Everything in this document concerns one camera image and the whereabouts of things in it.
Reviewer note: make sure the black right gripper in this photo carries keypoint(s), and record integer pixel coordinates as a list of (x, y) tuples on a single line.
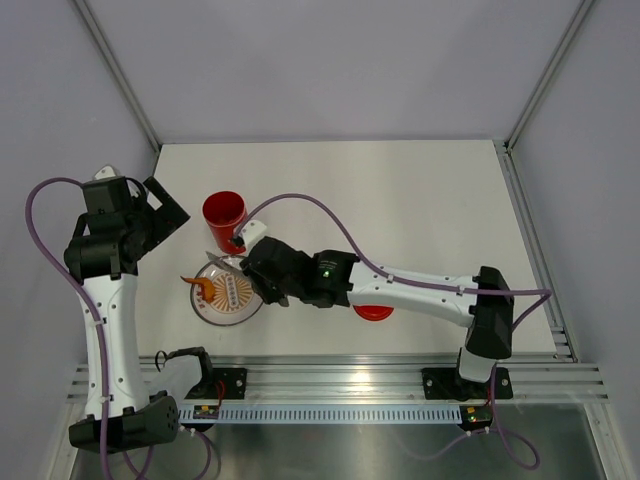
[(268, 295)]

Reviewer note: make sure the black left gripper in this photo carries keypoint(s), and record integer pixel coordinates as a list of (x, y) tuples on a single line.
[(167, 218)]

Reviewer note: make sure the stainless steel tongs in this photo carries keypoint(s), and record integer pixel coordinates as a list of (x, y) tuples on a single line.
[(221, 263)]

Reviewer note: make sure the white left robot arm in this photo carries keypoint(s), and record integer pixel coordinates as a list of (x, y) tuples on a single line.
[(122, 411)]

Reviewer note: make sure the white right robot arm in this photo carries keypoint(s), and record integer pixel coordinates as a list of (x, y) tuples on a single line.
[(482, 304)]

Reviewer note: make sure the red cylindrical lunch container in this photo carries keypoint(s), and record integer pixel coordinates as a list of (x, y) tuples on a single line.
[(223, 212)]

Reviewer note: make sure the white plate with red print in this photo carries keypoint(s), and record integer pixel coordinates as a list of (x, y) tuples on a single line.
[(235, 302)]

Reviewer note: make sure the orange fried chicken wing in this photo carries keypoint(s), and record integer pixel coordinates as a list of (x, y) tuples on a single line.
[(206, 290)]

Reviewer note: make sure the red round lid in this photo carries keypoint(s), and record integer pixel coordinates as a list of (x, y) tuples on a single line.
[(373, 313)]

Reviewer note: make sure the aluminium front rail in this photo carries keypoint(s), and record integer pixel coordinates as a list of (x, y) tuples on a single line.
[(396, 379)]

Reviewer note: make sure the aluminium rail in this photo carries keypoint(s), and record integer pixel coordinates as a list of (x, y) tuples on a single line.
[(396, 379), (568, 352)]

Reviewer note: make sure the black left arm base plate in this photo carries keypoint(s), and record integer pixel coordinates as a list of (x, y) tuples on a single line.
[(231, 383)]

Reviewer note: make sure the white slotted cable duct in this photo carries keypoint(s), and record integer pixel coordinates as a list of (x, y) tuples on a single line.
[(320, 414)]

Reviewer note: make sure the aluminium left frame post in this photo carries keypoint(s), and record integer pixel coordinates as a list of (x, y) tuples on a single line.
[(108, 56)]

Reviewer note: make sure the aluminium frame post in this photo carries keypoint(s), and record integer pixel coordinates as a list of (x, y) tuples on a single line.
[(108, 56), (550, 71)]

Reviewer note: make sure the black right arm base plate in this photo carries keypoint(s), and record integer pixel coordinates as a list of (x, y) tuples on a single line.
[(444, 383)]

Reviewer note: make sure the aluminium right side rail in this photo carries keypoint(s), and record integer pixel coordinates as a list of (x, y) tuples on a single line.
[(568, 352)]

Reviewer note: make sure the aluminium right frame post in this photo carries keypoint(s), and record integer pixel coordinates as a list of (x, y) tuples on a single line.
[(550, 71)]

